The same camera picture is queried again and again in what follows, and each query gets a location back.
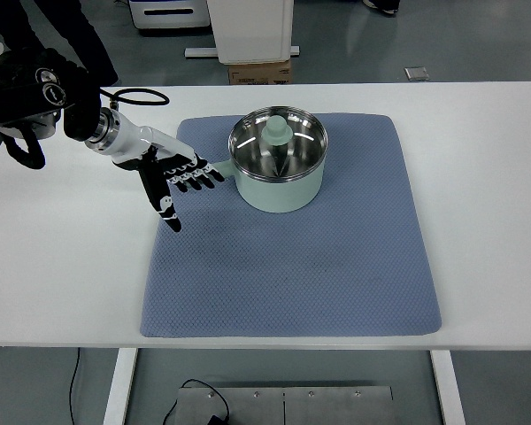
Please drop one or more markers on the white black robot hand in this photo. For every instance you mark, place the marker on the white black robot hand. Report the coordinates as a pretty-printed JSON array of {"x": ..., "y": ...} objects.
[{"x": 159, "y": 177}]

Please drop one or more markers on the glass lid with green knob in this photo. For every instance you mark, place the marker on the glass lid with green knob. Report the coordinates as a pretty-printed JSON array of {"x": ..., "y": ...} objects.
[{"x": 276, "y": 133}]

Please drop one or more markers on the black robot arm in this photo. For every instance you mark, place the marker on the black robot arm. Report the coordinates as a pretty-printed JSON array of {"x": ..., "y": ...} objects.
[{"x": 22, "y": 88}]

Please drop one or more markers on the brown cardboard box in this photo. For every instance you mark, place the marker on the brown cardboard box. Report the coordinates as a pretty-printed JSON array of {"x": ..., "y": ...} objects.
[{"x": 260, "y": 73}]

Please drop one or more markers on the person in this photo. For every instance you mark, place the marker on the person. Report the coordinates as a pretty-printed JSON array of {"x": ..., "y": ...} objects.
[
  {"x": 84, "y": 40},
  {"x": 380, "y": 5}
]

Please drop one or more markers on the blue textured mat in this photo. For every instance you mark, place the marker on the blue textured mat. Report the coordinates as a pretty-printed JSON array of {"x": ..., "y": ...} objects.
[{"x": 292, "y": 283}]

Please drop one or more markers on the white cabinet on stand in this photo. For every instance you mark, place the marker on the white cabinet on stand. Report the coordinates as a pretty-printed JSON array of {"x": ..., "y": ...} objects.
[{"x": 252, "y": 31}]

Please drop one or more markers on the white table leg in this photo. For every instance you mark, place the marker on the white table leg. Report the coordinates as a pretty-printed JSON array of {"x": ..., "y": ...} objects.
[
  {"x": 449, "y": 389},
  {"x": 119, "y": 385}
]

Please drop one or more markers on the grey floor outlet cover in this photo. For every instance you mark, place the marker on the grey floor outlet cover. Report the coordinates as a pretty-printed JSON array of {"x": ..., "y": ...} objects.
[{"x": 417, "y": 74}]

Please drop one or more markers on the grey metal plate with screws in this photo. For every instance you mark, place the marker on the grey metal plate with screws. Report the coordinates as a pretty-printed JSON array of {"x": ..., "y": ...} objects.
[{"x": 318, "y": 407}]

